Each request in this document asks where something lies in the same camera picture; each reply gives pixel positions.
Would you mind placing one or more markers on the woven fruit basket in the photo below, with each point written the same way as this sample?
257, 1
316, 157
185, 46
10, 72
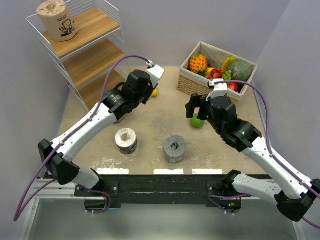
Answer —
192, 83

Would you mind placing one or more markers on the red apples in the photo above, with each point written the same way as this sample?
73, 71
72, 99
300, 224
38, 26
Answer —
218, 74

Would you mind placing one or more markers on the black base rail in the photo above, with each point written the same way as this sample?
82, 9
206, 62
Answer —
211, 190

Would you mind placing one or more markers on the grey paper towel roll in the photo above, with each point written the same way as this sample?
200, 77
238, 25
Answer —
120, 120

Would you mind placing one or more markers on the green grapes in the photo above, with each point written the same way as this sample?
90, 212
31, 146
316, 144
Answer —
227, 76

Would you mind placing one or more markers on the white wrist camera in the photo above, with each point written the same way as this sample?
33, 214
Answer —
218, 89
155, 71

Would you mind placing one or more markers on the pineapple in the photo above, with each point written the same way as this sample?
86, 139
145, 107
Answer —
198, 64

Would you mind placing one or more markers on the brown paper towel roll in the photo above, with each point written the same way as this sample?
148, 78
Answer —
58, 20

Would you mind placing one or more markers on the aluminium frame rail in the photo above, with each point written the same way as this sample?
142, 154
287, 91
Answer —
53, 190

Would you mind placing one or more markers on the dark grey wrapped towel roll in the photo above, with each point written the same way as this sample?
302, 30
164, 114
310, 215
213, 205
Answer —
174, 149

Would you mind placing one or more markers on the green bumpy citrus fruit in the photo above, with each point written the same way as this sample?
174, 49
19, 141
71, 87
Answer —
195, 122

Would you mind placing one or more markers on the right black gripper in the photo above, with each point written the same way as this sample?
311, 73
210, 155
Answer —
197, 100

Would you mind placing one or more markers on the green melon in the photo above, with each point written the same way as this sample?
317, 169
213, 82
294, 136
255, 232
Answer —
240, 70

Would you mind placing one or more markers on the white wire wooden shelf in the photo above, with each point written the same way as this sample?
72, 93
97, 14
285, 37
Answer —
87, 58

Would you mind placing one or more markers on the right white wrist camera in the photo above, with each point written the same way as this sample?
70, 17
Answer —
218, 89

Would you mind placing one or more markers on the yellow banana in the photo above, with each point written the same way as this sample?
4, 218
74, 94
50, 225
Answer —
229, 61

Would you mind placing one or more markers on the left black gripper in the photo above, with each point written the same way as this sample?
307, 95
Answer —
150, 88

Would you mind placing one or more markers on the yellow mango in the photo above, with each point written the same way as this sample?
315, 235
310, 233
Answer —
154, 93

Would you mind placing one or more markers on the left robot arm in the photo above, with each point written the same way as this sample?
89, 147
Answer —
59, 153

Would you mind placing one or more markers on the white and grey towel roll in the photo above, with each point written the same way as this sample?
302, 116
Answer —
126, 141

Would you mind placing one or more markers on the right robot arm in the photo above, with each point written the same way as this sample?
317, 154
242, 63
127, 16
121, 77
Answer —
291, 192

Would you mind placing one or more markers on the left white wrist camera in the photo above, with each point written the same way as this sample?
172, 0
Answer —
155, 71

